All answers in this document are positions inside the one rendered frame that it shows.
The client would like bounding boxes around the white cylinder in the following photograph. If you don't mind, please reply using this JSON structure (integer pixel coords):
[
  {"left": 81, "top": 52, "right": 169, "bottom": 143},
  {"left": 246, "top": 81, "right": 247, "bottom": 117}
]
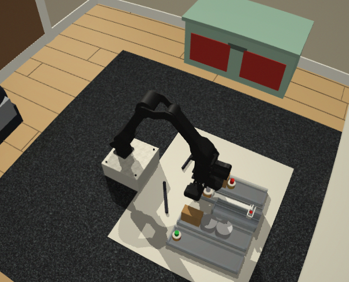
[
  {"left": 215, "top": 220, "right": 232, "bottom": 239},
  {"left": 200, "top": 214, "right": 217, "bottom": 234}
]

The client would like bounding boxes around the white jar with green cap and red label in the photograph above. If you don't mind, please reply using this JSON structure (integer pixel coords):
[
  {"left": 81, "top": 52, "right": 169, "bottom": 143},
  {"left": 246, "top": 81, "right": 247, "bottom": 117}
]
[{"left": 172, "top": 230, "right": 181, "bottom": 241}]

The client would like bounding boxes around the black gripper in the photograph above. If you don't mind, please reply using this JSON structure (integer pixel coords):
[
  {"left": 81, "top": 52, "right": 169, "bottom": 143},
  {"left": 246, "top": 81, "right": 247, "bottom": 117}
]
[{"left": 184, "top": 168, "right": 210, "bottom": 201}]

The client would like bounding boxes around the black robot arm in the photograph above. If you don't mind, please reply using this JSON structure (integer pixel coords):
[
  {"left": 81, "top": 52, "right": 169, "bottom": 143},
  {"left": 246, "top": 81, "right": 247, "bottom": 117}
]
[{"left": 109, "top": 90, "right": 232, "bottom": 191}]

